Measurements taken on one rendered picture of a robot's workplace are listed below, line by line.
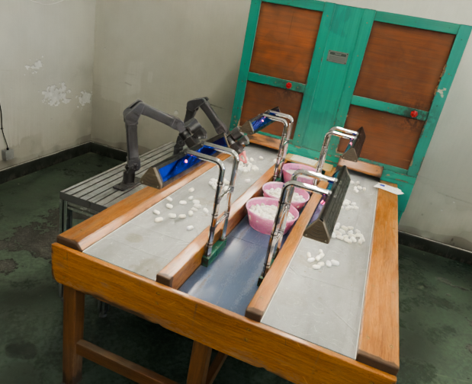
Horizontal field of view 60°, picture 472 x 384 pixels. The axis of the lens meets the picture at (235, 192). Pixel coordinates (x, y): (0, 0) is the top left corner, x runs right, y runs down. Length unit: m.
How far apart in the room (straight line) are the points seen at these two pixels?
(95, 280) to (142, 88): 2.93
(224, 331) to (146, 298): 0.29
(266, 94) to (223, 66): 0.97
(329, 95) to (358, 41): 0.37
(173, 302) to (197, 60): 2.88
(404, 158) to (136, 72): 2.63
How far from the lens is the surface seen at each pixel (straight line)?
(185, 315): 1.42
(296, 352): 1.35
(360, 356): 1.34
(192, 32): 3.98
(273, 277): 1.51
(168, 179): 1.39
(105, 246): 1.60
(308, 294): 1.53
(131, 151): 2.21
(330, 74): 2.89
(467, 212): 3.95
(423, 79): 2.87
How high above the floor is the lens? 1.59
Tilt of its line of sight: 23 degrees down
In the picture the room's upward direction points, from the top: 11 degrees clockwise
